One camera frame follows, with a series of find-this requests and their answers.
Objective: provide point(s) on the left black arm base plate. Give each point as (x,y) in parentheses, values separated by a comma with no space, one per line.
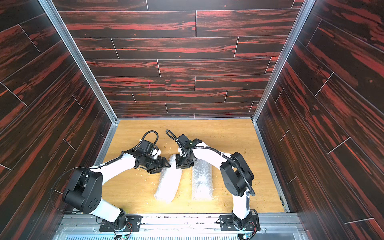
(132,224)

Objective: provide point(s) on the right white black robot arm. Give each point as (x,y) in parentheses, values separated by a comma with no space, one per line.
(237,176)

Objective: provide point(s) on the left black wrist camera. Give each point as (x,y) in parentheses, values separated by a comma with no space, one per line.
(145,147)

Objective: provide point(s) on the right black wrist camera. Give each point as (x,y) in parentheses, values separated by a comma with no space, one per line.
(183,142)

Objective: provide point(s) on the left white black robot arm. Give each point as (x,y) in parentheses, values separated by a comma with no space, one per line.
(84,190)

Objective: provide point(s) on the aluminium front rail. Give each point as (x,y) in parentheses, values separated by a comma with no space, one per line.
(280,226)

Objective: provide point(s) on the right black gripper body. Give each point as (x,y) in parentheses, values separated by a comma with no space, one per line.
(184,162)

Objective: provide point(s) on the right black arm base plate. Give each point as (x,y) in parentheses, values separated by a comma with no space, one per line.
(227,223)

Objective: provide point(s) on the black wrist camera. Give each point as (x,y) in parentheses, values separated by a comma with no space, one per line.
(183,142)
(145,147)

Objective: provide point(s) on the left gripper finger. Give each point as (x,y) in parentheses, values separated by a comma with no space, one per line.
(165,163)
(155,171)

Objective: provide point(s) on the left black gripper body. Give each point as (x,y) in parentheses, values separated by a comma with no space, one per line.
(151,163)

